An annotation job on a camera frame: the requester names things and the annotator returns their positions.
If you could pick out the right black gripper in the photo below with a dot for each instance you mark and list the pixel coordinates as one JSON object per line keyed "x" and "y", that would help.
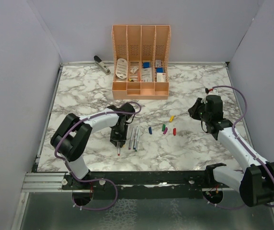
{"x": 193, "y": 110}

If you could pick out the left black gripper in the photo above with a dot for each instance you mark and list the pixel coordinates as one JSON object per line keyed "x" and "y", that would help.
{"x": 114, "y": 139}

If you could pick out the red white pen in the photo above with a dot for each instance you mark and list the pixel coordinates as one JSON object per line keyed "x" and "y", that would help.
{"x": 118, "y": 149}

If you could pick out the yellow white pen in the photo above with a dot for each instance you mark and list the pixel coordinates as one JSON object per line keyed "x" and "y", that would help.
{"x": 127, "y": 133}

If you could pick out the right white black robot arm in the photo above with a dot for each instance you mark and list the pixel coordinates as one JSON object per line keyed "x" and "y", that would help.
{"x": 256, "y": 183}

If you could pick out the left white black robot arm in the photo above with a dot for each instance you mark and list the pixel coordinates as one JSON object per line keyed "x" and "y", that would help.
{"x": 71, "y": 137}

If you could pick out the blue tipped white pen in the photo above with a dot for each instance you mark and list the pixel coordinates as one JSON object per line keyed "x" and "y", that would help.
{"x": 135, "y": 138}

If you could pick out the purple tipped white pen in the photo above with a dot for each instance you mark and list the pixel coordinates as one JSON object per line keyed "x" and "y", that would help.
{"x": 131, "y": 138}

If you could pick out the green tipped white pen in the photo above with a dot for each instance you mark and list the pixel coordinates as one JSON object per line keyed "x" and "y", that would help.
{"x": 137, "y": 140}

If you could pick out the white red box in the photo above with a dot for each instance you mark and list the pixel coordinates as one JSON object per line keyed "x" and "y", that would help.
{"x": 161, "y": 77}

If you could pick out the blue box in organizer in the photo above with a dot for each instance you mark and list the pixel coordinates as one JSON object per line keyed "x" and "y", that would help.
{"x": 146, "y": 65}

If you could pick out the white oval card pack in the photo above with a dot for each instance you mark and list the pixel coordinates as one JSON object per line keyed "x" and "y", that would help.
{"x": 121, "y": 68}

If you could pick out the orange plastic desk organizer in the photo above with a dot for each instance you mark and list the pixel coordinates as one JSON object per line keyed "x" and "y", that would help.
{"x": 138, "y": 44}

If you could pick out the black grey stapler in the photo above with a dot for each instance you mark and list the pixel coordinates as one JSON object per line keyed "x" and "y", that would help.
{"x": 99, "y": 63}

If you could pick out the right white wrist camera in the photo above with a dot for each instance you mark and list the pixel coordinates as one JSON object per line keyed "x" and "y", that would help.
{"x": 211, "y": 91}

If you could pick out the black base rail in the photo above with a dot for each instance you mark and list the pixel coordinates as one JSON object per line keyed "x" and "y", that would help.
{"x": 143, "y": 184}

